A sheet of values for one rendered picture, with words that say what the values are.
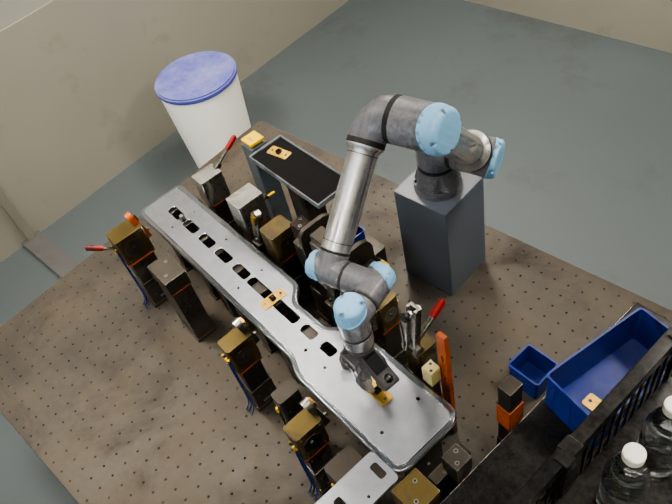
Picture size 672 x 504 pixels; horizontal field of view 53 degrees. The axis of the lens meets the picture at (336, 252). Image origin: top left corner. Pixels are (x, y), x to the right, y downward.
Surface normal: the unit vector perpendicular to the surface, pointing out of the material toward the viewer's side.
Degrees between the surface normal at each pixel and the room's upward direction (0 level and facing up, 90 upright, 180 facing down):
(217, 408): 0
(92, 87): 90
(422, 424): 0
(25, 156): 90
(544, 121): 0
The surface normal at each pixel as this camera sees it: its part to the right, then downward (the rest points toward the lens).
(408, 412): -0.18, -0.65
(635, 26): -0.66, 0.64
